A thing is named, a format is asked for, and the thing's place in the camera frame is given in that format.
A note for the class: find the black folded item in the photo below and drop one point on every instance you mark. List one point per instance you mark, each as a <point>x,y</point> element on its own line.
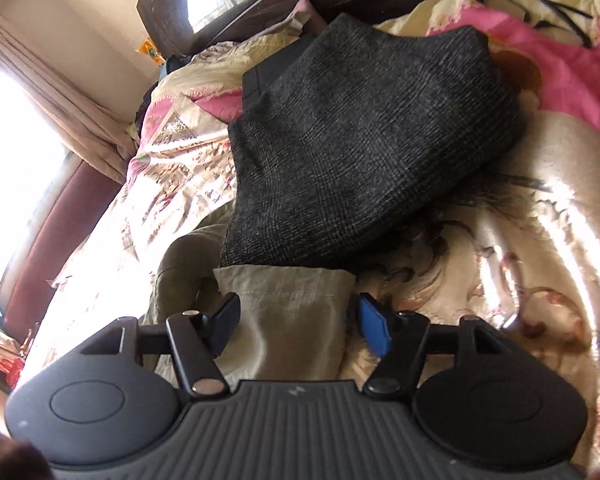
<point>259,78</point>

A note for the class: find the maroon upholstered bench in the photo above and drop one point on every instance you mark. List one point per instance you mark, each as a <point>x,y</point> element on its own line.
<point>74,212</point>

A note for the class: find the beige right curtain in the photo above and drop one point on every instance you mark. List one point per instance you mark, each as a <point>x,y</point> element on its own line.
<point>91,131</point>

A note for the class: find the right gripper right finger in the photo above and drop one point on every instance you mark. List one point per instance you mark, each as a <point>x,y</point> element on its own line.
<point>398,340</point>

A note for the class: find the dark grey knitted garment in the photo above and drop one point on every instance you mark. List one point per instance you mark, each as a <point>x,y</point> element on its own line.
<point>365,134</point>

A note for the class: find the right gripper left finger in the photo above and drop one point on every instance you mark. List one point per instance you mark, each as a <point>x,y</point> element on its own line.
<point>197,340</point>

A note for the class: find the red gift bag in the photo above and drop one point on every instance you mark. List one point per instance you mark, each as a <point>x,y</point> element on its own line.
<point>12,367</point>

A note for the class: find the olive green pants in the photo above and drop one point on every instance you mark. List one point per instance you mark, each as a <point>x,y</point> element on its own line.
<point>293,321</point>

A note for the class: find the yellow orange package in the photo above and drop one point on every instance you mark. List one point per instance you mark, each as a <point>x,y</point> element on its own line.
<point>149,49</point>

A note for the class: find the floral satin bedspread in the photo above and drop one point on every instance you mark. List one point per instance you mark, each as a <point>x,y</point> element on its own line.
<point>522,252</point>

